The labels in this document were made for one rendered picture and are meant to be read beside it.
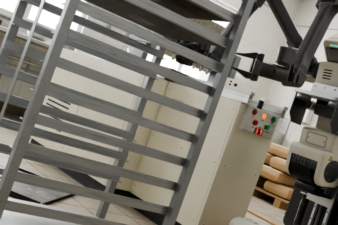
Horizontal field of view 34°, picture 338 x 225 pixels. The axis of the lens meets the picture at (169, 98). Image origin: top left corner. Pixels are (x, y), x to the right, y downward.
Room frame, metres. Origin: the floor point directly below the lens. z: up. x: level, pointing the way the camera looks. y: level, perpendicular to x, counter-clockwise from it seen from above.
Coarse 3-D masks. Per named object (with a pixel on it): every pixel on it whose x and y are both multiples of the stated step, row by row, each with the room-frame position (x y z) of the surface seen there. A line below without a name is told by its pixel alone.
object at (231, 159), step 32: (192, 96) 3.37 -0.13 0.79; (192, 128) 3.29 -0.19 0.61; (224, 128) 3.08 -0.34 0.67; (160, 160) 3.43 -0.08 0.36; (224, 160) 3.05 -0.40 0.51; (256, 160) 3.20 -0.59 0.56; (160, 192) 3.35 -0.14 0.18; (192, 192) 3.14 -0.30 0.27; (224, 192) 3.10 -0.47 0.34; (160, 224) 3.31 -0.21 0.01; (192, 224) 3.07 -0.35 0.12; (224, 224) 3.16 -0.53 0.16
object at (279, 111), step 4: (252, 100) 3.40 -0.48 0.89; (256, 100) 3.37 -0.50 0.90; (248, 104) 3.41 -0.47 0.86; (252, 104) 3.39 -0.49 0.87; (256, 104) 3.37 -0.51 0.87; (264, 104) 3.32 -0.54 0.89; (268, 104) 3.29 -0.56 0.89; (272, 104) 3.27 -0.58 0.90; (264, 108) 3.31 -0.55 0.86; (268, 108) 3.28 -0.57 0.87; (272, 108) 3.26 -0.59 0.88; (276, 108) 3.24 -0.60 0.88; (280, 108) 3.21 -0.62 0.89; (284, 108) 3.19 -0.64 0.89; (272, 112) 3.25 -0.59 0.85; (276, 112) 3.23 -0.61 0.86; (280, 112) 3.21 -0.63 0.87; (284, 112) 3.21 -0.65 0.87; (280, 116) 3.20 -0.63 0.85
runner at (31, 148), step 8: (32, 144) 1.66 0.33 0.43; (32, 152) 1.67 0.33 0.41; (40, 152) 1.68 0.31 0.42; (48, 152) 1.70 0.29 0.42; (56, 152) 1.71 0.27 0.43; (64, 152) 1.73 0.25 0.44; (56, 160) 1.71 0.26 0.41; (64, 160) 1.73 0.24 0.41; (72, 160) 1.74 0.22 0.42; (80, 160) 1.76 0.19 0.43; (88, 160) 1.77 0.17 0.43; (88, 168) 1.78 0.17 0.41; (96, 168) 1.79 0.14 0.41; (104, 168) 1.81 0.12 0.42; (112, 168) 1.82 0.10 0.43; (120, 168) 1.84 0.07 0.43; (120, 176) 1.85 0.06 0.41; (128, 176) 1.86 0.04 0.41; (136, 176) 1.88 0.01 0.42; (144, 176) 1.90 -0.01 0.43; (152, 176) 1.91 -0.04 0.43; (152, 184) 1.92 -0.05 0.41; (160, 184) 1.94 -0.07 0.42; (168, 184) 1.95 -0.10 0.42; (176, 184) 1.97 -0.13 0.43
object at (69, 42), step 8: (16, 24) 1.96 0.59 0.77; (24, 24) 2.00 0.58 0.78; (32, 24) 2.02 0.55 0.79; (40, 32) 2.04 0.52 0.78; (48, 32) 2.06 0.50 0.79; (80, 48) 2.13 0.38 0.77; (88, 48) 2.15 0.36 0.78; (96, 56) 2.16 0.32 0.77; (104, 56) 2.19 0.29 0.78; (120, 64) 2.24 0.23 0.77; (128, 64) 2.26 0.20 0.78; (144, 72) 2.30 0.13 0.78
